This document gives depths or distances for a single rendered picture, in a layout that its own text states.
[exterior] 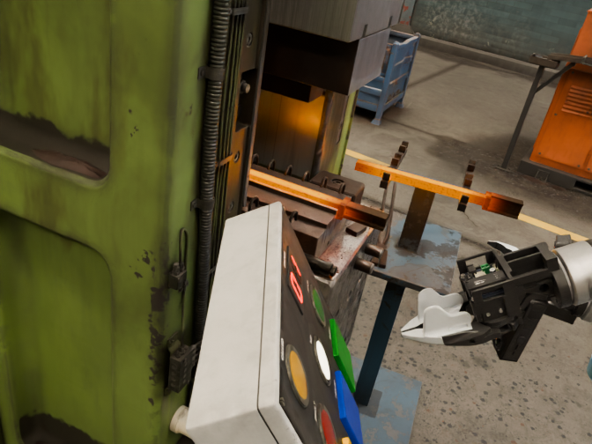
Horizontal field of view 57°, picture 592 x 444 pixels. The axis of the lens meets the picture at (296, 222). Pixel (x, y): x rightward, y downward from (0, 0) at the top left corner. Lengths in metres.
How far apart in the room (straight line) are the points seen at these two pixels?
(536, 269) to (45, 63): 0.77
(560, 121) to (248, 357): 4.30
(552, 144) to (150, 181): 4.14
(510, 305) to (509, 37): 8.14
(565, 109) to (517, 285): 3.95
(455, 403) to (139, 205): 1.70
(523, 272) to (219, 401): 0.44
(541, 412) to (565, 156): 2.69
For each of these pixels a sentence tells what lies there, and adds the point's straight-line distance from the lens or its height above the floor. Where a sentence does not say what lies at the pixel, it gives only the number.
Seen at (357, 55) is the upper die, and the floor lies 1.34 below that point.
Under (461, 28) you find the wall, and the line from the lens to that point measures 8.95.
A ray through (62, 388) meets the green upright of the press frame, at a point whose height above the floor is 0.55.
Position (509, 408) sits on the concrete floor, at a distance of 2.39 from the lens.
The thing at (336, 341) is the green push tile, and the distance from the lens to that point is 0.75.
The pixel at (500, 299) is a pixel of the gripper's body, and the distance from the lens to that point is 0.73.
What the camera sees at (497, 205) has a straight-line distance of 1.50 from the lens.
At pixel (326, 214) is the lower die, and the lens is 1.15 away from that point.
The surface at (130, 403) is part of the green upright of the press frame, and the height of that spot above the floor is 0.69.
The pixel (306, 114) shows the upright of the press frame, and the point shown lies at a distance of 1.39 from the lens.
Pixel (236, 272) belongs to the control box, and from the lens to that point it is 0.61.
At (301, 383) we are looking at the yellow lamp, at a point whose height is 1.16.
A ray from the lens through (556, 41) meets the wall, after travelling 8.70.
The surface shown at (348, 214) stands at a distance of 1.17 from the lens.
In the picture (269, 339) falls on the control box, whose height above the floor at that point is 1.20.
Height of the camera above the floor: 1.53
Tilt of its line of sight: 29 degrees down
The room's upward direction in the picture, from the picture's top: 10 degrees clockwise
